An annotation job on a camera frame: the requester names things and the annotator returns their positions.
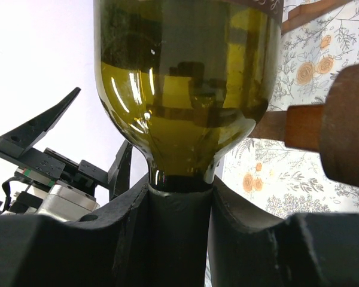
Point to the floral patterned table mat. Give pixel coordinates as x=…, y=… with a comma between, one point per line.
x=280, y=180

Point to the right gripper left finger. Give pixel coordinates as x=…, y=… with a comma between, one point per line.
x=103, y=248

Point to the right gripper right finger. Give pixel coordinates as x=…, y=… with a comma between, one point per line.
x=248, y=246

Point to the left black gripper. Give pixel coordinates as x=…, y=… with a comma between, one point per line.
x=47, y=183

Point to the brown wooden wine rack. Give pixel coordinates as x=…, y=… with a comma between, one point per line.
x=330, y=129

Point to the wine bottle brown label back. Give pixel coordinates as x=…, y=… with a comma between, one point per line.
x=184, y=82

